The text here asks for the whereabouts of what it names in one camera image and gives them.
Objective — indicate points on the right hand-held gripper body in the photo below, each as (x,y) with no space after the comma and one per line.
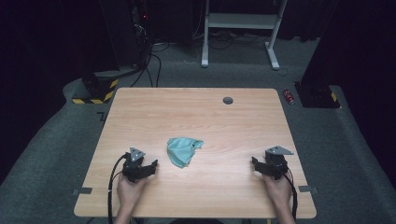
(277,163)

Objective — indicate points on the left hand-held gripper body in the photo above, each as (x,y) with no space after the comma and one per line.
(133,165)

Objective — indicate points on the teal cloth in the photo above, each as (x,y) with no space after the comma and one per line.
(182,151)

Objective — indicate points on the person's right hand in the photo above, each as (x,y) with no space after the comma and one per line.
(278,189)

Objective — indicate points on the person's left hand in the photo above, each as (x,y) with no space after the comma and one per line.
(129,191)

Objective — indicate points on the grey tape strip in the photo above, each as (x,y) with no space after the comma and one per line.
(307,189)
(82,191)

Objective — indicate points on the grey round table grommet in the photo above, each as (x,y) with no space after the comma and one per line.
(228,100)

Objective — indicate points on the red can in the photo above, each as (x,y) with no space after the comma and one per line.
(288,96)

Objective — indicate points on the black stand base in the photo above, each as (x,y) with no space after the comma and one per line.
(317,96)

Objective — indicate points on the yellow-black striped stand base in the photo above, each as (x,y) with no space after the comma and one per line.
(99,90)

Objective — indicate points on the dark equipment rack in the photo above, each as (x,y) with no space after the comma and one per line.
(140,31)

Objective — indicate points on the white metal stand frame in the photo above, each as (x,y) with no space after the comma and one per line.
(241,21)

